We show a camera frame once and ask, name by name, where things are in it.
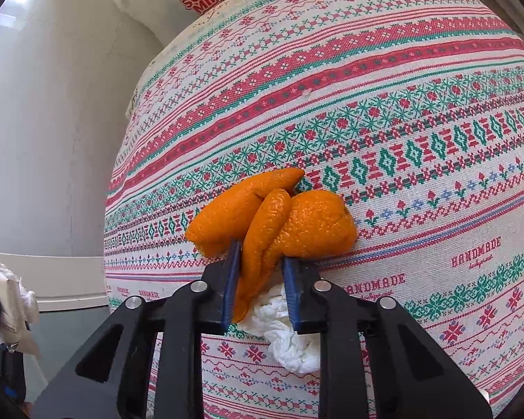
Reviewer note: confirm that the white tissue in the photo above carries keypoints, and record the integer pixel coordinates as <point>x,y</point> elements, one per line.
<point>268,318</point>

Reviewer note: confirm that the cloth pile at left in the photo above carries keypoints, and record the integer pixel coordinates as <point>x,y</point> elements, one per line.
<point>19,309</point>

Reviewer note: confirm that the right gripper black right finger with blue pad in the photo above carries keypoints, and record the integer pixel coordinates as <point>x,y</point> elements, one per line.
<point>374,354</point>

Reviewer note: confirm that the orange peel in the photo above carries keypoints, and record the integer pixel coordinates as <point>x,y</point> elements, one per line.
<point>271,222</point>

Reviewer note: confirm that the patterned red green tablecloth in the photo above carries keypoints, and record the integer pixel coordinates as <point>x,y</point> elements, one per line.
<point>411,110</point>

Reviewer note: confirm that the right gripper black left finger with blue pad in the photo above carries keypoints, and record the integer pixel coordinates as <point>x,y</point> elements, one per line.
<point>109,375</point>

